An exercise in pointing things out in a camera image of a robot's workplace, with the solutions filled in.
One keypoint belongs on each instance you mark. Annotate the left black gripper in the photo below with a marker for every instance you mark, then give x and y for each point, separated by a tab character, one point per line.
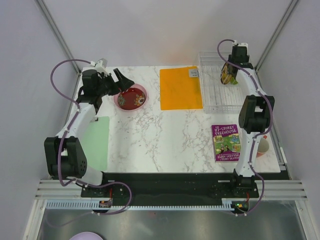
124	83

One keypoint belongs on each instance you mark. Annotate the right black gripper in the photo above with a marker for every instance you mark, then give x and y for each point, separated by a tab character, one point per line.
248	58

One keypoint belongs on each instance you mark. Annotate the pink plate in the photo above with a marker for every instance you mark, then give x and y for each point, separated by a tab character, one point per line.
134	86

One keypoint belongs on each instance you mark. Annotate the red floral plate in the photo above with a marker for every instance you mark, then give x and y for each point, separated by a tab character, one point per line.
131	99

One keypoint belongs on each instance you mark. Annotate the green plate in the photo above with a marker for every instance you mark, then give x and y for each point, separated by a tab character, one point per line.
233	81

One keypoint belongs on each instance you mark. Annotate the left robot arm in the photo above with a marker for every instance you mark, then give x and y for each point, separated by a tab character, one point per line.
65	157

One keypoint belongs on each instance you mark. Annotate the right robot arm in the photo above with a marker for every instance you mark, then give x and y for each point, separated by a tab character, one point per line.
256	115

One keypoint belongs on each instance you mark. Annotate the orange cutting mat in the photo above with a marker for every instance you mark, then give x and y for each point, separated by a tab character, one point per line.
180	89

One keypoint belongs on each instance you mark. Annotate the green cutting mat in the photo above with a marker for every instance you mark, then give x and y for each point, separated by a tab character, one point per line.
95	142

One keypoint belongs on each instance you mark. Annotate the purple treehouse book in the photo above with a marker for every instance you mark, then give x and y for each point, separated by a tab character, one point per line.
226	142

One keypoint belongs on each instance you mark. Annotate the orange white mug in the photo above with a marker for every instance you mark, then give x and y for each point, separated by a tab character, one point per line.
263	146

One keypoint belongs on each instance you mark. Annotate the lavender round object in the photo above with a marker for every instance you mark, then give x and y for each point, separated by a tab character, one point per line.
87	235

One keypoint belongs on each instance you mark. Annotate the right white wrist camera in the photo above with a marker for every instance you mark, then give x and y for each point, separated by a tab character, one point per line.
240	44

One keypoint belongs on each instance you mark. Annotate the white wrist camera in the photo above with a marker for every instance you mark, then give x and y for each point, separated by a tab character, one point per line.
240	44
100	66

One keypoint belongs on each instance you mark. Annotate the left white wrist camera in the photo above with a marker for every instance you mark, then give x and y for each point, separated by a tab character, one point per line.
100	66

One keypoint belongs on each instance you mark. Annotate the clear wire dish rack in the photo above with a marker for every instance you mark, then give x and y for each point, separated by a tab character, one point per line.
217	97

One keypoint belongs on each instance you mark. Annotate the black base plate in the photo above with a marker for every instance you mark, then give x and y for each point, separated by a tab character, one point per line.
169	188

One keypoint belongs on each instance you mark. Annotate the white slotted cable duct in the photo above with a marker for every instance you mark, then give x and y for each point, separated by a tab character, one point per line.
97	204

